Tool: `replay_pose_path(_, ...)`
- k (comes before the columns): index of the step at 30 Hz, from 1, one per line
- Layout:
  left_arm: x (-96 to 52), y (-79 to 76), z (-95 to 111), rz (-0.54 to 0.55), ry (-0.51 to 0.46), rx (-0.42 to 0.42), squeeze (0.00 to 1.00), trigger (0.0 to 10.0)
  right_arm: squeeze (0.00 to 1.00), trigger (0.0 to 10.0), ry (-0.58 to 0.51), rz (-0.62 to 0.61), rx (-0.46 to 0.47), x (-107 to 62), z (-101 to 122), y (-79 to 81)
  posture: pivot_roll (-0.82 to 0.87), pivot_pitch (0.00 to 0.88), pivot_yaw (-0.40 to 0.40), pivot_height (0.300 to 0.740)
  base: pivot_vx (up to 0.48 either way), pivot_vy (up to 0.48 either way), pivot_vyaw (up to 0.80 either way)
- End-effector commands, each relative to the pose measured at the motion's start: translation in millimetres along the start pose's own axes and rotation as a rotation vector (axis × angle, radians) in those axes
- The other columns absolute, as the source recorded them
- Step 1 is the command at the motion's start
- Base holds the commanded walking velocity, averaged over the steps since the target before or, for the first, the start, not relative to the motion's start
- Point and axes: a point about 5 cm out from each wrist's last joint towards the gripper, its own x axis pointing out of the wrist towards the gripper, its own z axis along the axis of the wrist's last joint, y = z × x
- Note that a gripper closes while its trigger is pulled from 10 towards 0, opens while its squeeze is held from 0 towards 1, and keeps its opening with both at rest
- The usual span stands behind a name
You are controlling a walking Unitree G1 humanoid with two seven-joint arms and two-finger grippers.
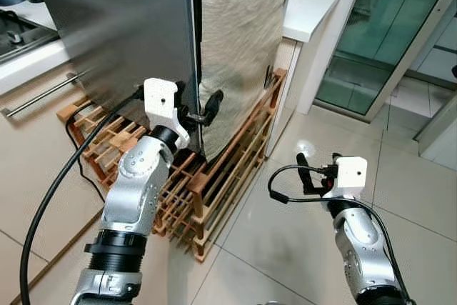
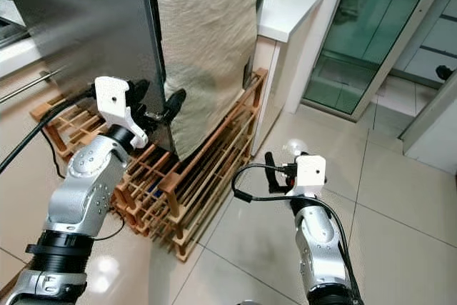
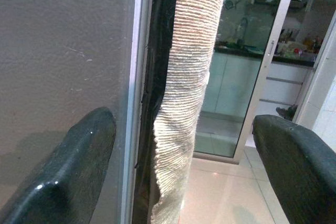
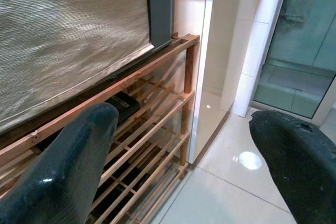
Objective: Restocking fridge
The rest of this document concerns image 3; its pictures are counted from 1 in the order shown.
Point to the white kitchen cabinets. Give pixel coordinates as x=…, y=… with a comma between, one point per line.
x=283, y=82

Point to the glass sliding door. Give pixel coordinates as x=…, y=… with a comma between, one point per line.
x=236, y=90

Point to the grey fridge body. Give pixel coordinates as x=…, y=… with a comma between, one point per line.
x=52, y=51

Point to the black kitchen counter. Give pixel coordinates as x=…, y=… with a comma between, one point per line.
x=288, y=59

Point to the kitchen faucet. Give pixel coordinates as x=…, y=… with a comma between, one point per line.
x=242, y=28

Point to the aluminium door frame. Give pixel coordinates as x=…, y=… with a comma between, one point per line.
x=315, y=77

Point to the small red counter item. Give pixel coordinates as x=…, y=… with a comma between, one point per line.
x=296, y=50

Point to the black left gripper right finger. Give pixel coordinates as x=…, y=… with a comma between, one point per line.
x=302, y=171

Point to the black shoe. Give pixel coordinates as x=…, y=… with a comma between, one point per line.
x=287, y=111

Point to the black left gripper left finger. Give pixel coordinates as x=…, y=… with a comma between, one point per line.
x=65, y=171

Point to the fridge door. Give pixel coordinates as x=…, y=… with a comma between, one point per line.
x=157, y=77

